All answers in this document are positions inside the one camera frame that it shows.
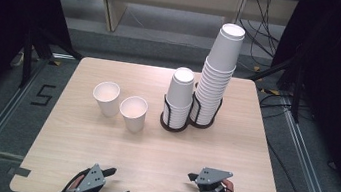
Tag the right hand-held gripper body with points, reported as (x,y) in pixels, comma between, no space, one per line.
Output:
(212,176)

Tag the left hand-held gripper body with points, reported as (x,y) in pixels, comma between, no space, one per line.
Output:
(90,182)

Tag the white paper cup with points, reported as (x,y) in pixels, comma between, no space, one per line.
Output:
(133,116)
(108,100)

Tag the tall stack of paper cups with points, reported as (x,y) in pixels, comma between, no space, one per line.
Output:
(216,82)

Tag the person's left hand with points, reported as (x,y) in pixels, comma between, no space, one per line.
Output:
(73,186)

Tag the black tape piece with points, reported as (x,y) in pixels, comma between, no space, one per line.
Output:
(21,172)

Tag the short stack of paper cups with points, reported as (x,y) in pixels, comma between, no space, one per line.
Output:
(180,90)

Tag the yellow tape piece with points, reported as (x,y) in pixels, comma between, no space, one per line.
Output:
(56,63)
(256,68)
(271,91)

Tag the black metal stand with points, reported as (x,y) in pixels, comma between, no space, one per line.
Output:
(26,62)
(296,103)

